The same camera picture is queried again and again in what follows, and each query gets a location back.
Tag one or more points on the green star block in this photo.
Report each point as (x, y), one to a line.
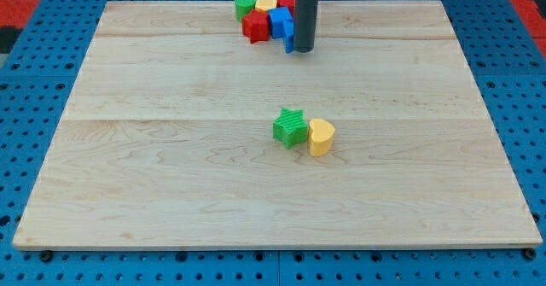
(290, 128)

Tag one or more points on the yellow heart block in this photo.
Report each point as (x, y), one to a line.
(321, 137)

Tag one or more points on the red star block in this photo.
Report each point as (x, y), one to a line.
(256, 26)

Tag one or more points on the blue crescent block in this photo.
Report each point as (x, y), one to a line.
(288, 33)

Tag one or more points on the light wooden board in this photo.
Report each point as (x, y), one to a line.
(166, 140)

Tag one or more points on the blue cube block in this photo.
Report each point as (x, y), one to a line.
(278, 17)

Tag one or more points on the yellow hexagon block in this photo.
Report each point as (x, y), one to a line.
(265, 5)

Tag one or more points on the green cylinder block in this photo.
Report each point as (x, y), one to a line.
(243, 7)

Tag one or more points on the red cylinder block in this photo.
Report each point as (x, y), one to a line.
(289, 4)

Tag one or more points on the grey cylindrical pointer rod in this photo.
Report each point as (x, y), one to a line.
(305, 21)

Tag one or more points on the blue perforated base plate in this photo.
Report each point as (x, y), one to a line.
(35, 82)

